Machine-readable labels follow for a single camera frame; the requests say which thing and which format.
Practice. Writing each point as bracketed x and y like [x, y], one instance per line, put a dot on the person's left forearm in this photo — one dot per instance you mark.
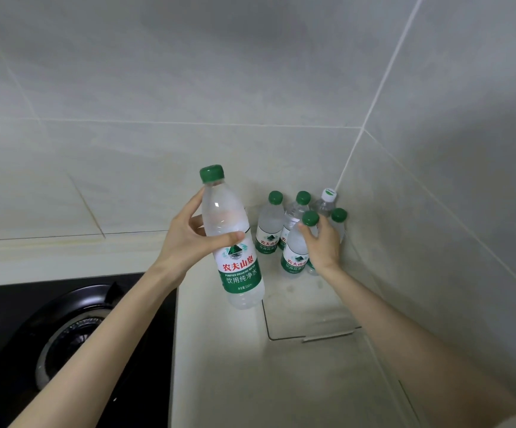
[97, 352]

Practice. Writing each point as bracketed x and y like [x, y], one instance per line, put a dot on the person's left hand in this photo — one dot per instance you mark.
[182, 249]

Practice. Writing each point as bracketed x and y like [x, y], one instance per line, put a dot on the clear plastic tray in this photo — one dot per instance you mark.
[307, 307]

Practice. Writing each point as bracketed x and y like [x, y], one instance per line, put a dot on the person's right hand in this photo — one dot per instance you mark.
[327, 249]

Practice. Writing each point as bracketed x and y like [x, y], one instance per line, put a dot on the black gas burner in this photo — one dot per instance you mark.
[57, 347]

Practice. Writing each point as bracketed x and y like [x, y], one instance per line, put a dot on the person's right forearm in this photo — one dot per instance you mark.
[418, 343]

